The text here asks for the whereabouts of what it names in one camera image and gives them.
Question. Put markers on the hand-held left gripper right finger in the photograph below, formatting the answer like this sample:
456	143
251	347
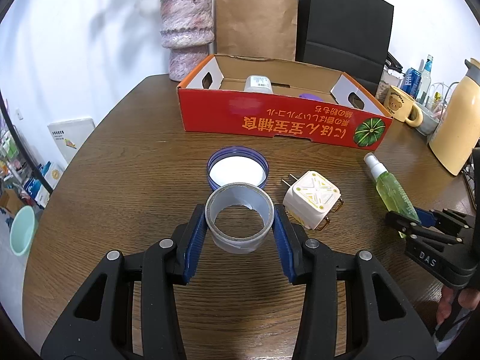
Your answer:
285	243

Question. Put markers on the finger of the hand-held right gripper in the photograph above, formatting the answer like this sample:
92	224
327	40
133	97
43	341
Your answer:
401	221
425	216

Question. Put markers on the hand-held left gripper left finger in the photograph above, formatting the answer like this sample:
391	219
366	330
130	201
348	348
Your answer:
195	240

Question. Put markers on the green spray bottle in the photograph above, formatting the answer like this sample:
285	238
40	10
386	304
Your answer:
390	191

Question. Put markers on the grey tape roll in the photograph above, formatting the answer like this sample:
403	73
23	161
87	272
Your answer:
240	213

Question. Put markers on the red cardboard box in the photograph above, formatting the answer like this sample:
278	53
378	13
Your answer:
277	120

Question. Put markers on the small white bottle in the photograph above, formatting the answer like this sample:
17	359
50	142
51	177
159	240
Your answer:
258	83

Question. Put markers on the person's right hand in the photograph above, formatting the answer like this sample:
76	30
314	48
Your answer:
448	302

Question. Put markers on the white plug adapter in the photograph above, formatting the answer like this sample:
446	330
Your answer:
313	198

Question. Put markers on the blue jar lid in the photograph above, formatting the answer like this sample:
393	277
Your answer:
236	168

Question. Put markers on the grey cup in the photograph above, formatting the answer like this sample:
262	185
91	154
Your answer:
427	122

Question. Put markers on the cream thermos jug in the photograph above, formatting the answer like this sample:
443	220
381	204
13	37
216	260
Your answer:
459	127

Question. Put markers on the yellow bear mug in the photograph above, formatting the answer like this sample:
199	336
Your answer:
397	105

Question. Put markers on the blue drink can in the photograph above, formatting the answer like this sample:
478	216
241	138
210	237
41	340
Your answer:
411	82

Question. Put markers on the glass jar with grains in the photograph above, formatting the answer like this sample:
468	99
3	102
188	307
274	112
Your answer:
384	86

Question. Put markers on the clear glass bottle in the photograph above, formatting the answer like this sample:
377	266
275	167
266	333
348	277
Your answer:
425	78

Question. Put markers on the purple gear-shaped cap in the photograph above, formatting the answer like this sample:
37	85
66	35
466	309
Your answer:
311	96

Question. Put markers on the white box with green print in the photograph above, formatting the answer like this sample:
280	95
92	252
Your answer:
52	174

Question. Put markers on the white flat board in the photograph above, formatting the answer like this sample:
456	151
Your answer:
71	138

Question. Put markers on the blue and white box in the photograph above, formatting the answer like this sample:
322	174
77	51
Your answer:
35	189

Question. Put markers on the mint green bucket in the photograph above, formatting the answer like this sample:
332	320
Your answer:
22	232

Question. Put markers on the small brown cardboard box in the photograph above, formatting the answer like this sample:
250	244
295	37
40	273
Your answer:
9	200

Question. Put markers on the black tripod stand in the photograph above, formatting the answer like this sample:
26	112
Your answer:
22	146

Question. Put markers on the black paper bag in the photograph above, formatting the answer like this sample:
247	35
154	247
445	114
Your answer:
345	30

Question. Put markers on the cluttered storage shelf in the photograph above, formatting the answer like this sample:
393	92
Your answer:
11	153

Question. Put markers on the pink marbled vase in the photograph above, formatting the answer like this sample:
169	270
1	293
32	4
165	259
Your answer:
187	26

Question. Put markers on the brown paper bag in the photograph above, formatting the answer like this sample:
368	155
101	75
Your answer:
255	22

